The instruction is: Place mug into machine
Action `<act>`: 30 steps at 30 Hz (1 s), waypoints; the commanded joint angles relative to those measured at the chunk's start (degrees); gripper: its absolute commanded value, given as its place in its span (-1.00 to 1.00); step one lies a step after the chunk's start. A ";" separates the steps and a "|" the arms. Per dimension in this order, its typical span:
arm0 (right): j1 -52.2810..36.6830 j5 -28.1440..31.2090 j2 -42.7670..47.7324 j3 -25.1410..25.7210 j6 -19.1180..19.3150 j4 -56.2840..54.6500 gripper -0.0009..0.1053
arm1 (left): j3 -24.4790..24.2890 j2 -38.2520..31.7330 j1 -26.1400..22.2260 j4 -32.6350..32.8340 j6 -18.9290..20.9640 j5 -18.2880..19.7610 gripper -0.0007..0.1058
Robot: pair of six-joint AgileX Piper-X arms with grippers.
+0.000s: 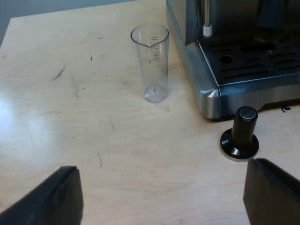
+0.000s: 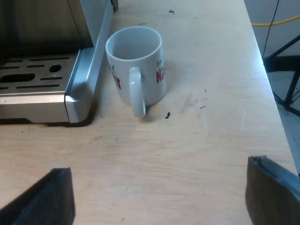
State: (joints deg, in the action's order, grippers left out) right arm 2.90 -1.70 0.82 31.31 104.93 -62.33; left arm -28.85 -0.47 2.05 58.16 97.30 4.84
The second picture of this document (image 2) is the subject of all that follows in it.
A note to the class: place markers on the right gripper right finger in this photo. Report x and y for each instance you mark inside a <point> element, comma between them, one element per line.
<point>269,194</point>

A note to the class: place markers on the black tripod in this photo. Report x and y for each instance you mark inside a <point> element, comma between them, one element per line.
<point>287,68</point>

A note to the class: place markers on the white mug with red and black print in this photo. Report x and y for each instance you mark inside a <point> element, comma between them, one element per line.
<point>137,70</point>

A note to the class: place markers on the steel espresso machine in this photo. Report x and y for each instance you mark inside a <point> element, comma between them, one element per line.
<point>47,63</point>

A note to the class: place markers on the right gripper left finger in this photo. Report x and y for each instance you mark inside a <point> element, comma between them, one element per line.
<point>44,199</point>

